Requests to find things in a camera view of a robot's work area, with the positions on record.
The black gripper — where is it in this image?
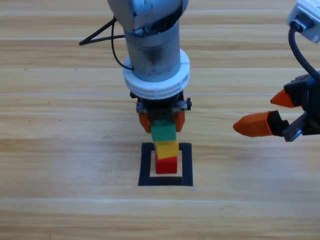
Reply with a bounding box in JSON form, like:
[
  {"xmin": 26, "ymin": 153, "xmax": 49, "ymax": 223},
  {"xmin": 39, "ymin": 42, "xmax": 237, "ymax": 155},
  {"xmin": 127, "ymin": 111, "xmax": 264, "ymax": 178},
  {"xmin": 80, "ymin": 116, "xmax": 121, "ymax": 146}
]
[
  {"xmin": 129, "ymin": 91, "xmax": 193, "ymax": 133},
  {"xmin": 232, "ymin": 72, "xmax": 320, "ymax": 143}
]

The green wooden block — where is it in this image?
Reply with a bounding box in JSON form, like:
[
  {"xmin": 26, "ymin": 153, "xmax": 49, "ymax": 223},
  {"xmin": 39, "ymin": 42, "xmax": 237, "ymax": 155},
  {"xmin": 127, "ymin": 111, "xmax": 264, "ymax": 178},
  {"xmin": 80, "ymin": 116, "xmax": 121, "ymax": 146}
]
[{"xmin": 150, "ymin": 119, "xmax": 177, "ymax": 142}]

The yellow wooden block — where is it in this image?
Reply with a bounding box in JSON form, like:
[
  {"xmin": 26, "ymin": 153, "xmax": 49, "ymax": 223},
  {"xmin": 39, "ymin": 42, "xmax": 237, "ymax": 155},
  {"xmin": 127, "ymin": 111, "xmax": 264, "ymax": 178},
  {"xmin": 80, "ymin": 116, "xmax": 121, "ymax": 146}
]
[{"xmin": 153, "ymin": 139, "xmax": 180, "ymax": 160}]

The red wooden block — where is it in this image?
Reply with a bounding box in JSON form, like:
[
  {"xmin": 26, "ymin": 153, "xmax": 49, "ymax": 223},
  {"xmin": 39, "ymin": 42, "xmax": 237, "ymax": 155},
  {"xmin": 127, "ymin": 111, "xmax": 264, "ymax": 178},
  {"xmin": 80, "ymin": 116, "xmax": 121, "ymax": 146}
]
[{"xmin": 155, "ymin": 156, "xmax": 179, "ymax": 175}]

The black tape square outline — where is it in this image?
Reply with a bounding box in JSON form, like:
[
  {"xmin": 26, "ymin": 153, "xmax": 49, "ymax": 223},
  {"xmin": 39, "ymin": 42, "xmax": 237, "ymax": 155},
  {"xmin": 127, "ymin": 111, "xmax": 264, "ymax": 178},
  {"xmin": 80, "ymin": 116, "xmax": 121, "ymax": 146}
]
[{"xmin": 137, "ymin": 141, "xmax": 194, "ymax": 187}]

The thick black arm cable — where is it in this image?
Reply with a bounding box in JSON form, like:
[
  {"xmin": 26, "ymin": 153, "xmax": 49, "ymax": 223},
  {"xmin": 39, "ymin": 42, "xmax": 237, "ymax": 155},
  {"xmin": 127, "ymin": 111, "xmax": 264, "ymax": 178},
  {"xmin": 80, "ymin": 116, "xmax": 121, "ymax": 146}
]
[
  {"xmin": 287, "ymin": 18, "xmax": 320, "ymax": 82},
  {"xmin": 78, "ymin": 14, "xmax": 126, "ymax": 47}
]

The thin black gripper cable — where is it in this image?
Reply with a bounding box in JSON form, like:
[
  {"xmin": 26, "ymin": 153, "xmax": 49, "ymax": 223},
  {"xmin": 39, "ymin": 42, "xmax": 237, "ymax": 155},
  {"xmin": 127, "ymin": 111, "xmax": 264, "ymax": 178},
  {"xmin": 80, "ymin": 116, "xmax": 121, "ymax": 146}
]
[{"xmin": 110, "ymin": 14, "xmax": 135, "ymax": 71}]

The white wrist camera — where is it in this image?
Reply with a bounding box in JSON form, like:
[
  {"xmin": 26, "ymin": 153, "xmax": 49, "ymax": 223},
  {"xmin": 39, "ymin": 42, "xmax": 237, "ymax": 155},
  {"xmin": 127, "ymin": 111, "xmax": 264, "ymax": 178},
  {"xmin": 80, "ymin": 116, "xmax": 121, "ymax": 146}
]
[{"xmin": 286, "ymin": 0, "xmax": 320, "ymax": 44}]

